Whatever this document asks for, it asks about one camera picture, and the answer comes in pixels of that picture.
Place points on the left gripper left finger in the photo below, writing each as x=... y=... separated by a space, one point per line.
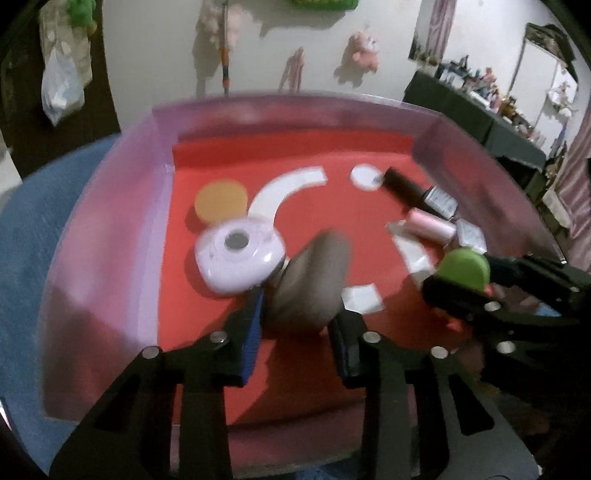
x=127 y=433

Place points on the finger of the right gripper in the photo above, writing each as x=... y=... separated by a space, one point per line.
x=537 y=275
x=490 y=318

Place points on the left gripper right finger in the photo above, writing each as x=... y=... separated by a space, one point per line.
x=422 y=418

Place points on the green yellow toy figure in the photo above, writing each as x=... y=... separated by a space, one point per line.
x=467 y=268

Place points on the pink nail polish bottle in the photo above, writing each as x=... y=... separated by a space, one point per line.
x=459 y=233

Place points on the grey brown compact case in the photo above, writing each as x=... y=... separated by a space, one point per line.
x=307 y=294

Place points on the pink mini camera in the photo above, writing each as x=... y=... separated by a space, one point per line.
x=238 y=254

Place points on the orange sponge puff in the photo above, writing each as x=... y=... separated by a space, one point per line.
x=221 y=200

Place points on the pink curtain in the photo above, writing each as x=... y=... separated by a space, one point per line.
x=573 y=190

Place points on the dark green covered side table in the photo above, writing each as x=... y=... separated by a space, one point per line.
x=497 y=136

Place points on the pink cardboard box tray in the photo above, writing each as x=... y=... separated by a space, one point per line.
x=124 y=278

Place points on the blue textured table cloth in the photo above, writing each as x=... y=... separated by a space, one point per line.
x=31 y=225

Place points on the dark wooden door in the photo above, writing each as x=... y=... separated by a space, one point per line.
x=29 y=31

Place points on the green tote bag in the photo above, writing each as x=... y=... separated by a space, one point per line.
x=327 y=5

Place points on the white plastic bag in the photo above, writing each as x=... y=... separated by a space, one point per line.
x=62 y=89

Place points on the orange grey mop stick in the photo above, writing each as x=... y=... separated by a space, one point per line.
x=225 y=47

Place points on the pink bear plush behind stick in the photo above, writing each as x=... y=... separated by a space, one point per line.
x=210 y=20

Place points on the green plush toy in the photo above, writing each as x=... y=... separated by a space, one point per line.
x=81 y=14

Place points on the pink plush toy on wall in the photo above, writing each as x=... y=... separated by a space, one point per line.
x=366 y=52

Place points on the pink hanger on wall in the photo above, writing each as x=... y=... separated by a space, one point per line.
x=293 y=73

